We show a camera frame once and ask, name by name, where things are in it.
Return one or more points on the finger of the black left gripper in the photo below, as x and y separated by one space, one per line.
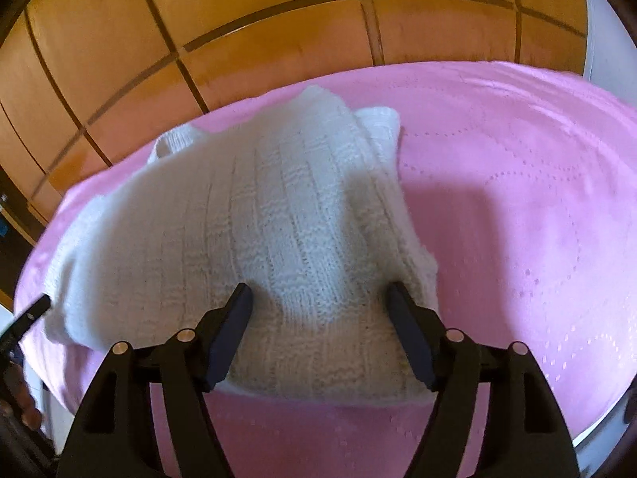
16 331

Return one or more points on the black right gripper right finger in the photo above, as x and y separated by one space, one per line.
525 434

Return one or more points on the wooden wardrobe door with knob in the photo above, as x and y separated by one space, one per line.
15 248

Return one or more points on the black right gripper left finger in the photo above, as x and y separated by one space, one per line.
113 435

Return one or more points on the person's left hand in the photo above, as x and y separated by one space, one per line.
28 413

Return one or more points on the white knitted sweater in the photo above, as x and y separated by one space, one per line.
301 203

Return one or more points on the wooden panelled headboard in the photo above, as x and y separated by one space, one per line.
84 83

